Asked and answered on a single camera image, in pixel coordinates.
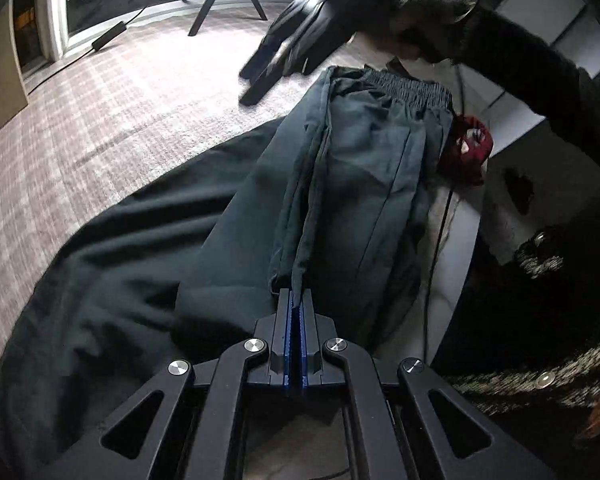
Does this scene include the thin black power cord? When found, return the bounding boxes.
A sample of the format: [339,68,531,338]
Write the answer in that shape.
[27,5,153,92]

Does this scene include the person's right hand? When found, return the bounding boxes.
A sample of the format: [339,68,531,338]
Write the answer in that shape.
[355,0,481,63]

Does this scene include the black power adapter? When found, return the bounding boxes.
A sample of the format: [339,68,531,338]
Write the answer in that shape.
[91,21,128,52]

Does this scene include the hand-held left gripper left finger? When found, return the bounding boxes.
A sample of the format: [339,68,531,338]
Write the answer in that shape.
[30,287,296,480]

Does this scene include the dark grey pants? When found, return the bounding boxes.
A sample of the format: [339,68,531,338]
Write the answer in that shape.
[0,65,456,471]

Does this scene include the red cloth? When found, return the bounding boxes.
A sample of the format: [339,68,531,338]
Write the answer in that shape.
[440,115,495,186]

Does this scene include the plaid bed sheet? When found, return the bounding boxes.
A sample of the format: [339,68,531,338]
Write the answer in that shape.
[0,0,481,480]

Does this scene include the person's black sparkly clothing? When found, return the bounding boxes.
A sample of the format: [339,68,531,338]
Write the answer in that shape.
[430,225,600,480]

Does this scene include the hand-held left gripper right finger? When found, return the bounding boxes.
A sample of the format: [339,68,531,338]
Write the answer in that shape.
[296,290,556,480]

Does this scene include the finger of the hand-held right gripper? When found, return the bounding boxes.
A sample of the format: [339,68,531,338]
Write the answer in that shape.
[237,0,331,81]
[240,15,361,107]

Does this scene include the person's right forearm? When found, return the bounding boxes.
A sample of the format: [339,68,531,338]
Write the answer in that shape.
[455,5,600,181]

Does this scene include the black cable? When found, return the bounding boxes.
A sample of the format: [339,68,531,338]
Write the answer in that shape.
[420,60,468,361]

